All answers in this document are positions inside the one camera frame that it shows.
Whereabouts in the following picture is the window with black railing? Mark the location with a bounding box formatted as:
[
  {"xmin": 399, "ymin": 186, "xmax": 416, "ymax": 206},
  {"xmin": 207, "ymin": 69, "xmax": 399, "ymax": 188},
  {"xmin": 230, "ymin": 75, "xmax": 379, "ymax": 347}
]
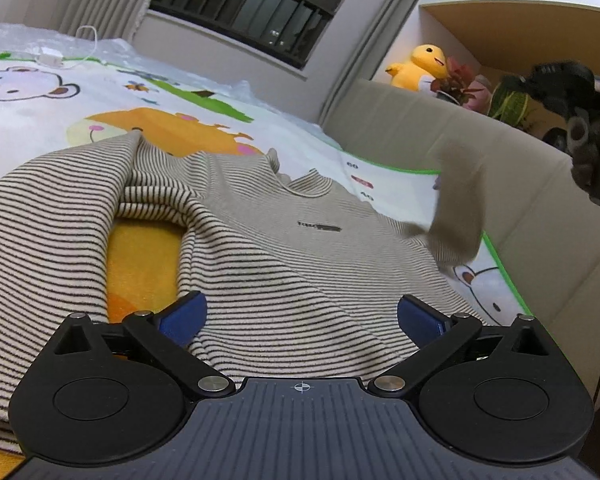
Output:
[{"xmin": 147, "ymin": 0, "xmax": 372, "ymax": 69}]

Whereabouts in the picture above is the black round object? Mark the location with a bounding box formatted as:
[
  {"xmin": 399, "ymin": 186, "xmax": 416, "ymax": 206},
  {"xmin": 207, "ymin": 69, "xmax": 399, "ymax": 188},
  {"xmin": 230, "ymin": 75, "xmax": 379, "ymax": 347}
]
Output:
[{"xmin": 542, "ymin": 129, "xmax": 570, "ymax": 152}]

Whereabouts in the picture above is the yellow duck plush toy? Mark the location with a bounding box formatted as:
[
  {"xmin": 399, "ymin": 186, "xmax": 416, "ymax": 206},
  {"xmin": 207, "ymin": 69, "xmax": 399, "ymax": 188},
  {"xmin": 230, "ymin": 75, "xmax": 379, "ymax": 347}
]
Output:
[{"xmin": 385, "ymin": 44, "xmax": 452, "ymax": 94}]

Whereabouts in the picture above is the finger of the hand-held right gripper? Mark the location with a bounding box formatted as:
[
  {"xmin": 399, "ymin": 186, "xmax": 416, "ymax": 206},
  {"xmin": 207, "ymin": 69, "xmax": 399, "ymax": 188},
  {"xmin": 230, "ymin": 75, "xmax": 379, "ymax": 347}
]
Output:
[{"xmin": 517, "ymin": 61, "xmax": 597, "ymax": 113}]

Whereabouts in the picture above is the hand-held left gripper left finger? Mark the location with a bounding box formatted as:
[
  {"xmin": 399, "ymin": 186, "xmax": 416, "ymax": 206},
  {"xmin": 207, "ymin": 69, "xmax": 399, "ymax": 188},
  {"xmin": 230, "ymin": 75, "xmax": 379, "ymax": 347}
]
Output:
[{"xmin": 52, "ymin": 291, "xmax": 235, "ymax": 399}]

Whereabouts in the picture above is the green leafy plant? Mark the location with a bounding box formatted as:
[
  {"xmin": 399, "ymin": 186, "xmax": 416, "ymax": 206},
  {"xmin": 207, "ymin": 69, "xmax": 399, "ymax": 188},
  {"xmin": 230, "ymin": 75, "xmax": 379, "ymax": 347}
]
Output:
[{"xmin": 489, "ymin": 77, "xmax": 537, "ymax": 129}]

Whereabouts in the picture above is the pink flower plant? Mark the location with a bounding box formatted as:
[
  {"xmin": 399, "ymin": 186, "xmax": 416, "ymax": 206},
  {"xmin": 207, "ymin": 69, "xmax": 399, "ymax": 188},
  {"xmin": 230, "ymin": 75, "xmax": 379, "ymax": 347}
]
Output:
[{"xmin": 430, "ymin": 57, "xmax": 494, "ymax": 112}]

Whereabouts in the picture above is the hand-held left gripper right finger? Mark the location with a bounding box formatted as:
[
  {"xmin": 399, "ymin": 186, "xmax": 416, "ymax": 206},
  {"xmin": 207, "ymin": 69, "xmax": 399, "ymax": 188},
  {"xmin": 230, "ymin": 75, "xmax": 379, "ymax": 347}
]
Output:
[{"xmin": 370, "ymin": 295, "xmax": 552, "ymax": 398}]

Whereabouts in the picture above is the wooden shelf unit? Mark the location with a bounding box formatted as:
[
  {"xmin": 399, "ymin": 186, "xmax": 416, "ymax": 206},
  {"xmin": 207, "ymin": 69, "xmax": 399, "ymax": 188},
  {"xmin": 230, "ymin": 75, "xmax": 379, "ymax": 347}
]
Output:
[{"xmin": 419, "ymin": 0, "xmax": 600, "ymax": 111}]

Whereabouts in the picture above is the white charger with cable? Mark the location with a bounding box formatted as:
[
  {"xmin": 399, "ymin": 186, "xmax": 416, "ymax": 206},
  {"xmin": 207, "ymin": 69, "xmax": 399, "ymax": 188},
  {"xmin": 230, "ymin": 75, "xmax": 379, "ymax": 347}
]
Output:
[{"xmin": 37, "ymin": 25, "xmax": 102, "ymax": 68}]

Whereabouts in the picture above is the cartoon printed play mat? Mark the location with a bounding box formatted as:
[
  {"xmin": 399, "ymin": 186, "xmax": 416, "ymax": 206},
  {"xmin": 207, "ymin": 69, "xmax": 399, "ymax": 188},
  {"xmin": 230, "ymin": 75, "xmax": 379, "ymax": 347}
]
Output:
[{"xmin": 0, "ymin": 51, "xmax": 533, "ymax": 480}]

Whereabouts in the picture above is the beige striped sweater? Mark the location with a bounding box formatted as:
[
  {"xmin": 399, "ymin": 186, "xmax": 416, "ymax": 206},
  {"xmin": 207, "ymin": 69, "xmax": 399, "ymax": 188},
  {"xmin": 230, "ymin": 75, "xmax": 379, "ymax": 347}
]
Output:
[{"xmin": 0, "ymin": 132, "xmax": 491, "ymax": 455}]

